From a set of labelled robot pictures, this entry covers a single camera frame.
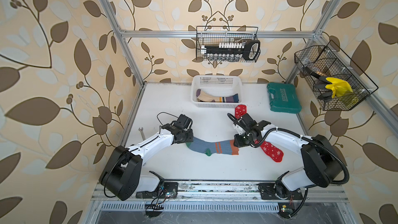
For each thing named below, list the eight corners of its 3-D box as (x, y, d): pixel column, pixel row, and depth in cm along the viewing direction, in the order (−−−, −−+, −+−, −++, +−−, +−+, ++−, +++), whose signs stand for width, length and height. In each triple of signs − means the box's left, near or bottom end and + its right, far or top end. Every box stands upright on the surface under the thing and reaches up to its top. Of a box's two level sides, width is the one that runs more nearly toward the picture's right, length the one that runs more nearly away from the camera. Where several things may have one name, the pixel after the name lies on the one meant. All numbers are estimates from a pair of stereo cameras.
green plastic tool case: (270, 111, 105) (273, 107, 101) (266, 85, 121) (268, 81, 117) (299, 114, 103) (303, 110, 100) (291, 87, 119) (294, 83, 115)
